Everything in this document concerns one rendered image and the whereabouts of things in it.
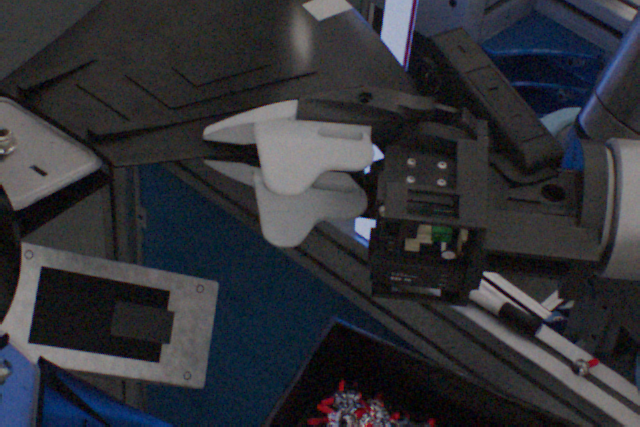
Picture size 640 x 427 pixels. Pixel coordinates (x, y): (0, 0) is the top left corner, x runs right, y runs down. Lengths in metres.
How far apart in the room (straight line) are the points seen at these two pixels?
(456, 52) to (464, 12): 0.47
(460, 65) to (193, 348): 0.27
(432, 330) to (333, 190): 0.40
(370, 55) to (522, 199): 0.17
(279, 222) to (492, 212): 0.12
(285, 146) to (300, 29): 0.14
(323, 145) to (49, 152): 0.14
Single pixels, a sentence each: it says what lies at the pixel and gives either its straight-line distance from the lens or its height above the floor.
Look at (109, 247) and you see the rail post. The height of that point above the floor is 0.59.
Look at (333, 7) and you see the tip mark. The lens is 0.80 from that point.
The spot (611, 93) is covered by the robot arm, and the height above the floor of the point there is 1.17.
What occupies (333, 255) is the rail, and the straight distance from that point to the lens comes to 1.11.
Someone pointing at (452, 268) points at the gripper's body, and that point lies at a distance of 0.65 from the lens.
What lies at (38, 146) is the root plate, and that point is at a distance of 0.67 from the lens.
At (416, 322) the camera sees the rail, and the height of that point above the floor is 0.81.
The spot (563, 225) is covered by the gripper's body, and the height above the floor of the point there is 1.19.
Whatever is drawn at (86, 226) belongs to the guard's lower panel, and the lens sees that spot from 2.04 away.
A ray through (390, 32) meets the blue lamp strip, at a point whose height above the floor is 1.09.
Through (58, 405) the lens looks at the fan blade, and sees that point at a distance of 0.69.
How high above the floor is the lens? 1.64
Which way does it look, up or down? 45 degrees down
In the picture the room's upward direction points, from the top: 6 degrees clockwise
